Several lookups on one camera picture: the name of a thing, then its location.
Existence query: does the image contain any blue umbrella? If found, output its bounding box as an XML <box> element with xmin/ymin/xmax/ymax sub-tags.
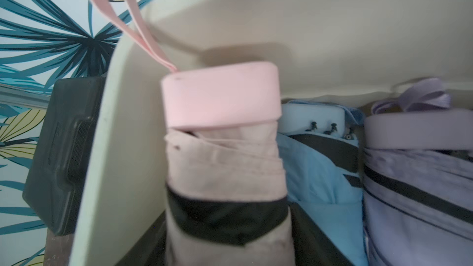
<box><xmin>277</xmin><ymin>100</ymin><xmax>368</xmax><ymax>266</ymax></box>

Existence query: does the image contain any pink umbrella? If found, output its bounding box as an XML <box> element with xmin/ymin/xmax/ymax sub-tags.
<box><xmin>91</xmin><ymin>0</ymin><xmax>296</xmax><ymax>266</ymax></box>

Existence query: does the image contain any beige plastic storage box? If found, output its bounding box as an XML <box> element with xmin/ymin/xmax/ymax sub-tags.
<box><xmin>70</xmin><ymin>0</ymin><xmax>473</xmax><ymax>266</ymax></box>

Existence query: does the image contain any purple umbrella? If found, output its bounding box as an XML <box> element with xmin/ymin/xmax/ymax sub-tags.
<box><xmin>363</xmin><ymin>78</ymin><xmax>473</xmax><ymax>266</ymax></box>

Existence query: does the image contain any black plastic tool case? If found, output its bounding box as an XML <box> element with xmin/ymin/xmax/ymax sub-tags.
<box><xmin>23</xmin><ymin>77</ymin><xmax>105</xmax><ymax>236</ymax></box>

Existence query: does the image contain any left aluminium corner post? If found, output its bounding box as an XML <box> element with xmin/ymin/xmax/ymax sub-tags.
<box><xmin>1</xmin><ymin>85</ymin><xmax>50</xmax><ymax>110</ymax></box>

